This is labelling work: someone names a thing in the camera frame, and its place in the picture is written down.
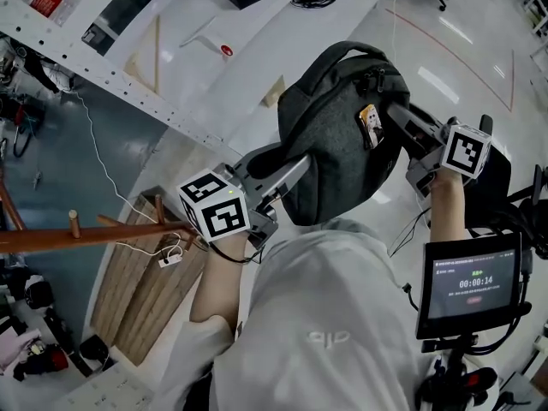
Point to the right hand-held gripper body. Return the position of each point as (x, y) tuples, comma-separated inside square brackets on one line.
[(464, 152)]

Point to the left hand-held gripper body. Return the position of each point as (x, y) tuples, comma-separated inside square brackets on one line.
[(222, 216)]

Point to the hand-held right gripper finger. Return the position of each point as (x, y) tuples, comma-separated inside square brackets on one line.
[(402, 116), (424, 116)]

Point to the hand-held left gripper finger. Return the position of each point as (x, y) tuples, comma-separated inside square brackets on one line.
[(269, 159), (287, 174)]

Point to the dark grey backpack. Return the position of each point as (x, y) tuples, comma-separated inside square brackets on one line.
[(334, 165)]

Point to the brown wooden coat rack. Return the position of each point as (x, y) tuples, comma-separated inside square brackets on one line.
[(107, 236)]

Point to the person's left forearm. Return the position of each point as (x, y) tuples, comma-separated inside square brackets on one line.
[(222, 281)]

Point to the person's right forearm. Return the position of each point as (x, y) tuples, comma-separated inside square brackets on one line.
[(447, 212)]

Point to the rectangular picture badge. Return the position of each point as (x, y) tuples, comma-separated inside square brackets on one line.
[(371, 126)]

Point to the black wrist band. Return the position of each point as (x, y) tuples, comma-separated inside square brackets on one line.
[(235, 260)]

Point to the small cardboard box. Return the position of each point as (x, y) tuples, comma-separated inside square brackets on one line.
[(274, 94)]

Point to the white power strip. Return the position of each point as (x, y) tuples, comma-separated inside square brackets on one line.
[(169, 261)]

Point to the wooden plank pallet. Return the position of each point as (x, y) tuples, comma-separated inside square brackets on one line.
[(145, 298)]

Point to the white tool with red disc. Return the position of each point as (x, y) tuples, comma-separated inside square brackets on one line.
[(225, 49)]

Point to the black framed monitor screen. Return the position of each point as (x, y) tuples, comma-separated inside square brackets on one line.
[(471, 287)]

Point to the white metal shelving unit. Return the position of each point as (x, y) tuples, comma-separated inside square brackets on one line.
[(240, 24)]

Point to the person's grey shirt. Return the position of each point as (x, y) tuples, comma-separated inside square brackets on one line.
[(321, 315)]

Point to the black round bag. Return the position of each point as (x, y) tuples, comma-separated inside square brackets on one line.
[(96, 349)]

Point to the small metal tool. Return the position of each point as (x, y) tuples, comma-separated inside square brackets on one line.
[(37, 178)]

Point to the white locker cabinet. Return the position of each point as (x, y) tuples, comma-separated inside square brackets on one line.
[(107, 390)]

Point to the pile of clothes and bags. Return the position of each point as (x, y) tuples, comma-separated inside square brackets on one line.
[(17, 345)]

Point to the black monitor mount rig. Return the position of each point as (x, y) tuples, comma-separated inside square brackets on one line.
[(462, 379)]

